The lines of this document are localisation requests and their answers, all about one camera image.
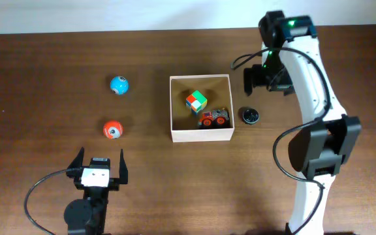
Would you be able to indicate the colourful puzzle cube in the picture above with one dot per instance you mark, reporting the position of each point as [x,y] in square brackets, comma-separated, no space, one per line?
[196,102]

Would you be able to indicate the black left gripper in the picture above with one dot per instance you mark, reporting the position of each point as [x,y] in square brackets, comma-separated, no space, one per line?
[114,182]

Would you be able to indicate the orange eyeball ball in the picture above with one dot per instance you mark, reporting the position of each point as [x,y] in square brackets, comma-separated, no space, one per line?
[113,129]

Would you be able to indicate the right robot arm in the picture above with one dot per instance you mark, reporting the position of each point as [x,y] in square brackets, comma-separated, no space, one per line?
[322,144]

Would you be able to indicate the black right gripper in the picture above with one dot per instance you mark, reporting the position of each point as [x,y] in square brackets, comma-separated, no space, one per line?
[249,81]

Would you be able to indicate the black round cap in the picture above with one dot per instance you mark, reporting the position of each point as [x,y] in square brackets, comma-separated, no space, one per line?
[250,116]

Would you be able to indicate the pink cardboard box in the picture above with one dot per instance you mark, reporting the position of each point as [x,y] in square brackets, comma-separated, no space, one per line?
[183,123]

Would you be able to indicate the blue eyeball ball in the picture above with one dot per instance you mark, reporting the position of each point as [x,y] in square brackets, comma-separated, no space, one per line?
[119,85]

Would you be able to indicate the red grey toy truck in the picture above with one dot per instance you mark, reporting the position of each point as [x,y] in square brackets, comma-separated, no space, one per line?
[217,118]

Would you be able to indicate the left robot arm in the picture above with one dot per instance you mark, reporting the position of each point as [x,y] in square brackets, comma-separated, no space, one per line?
[86,216]

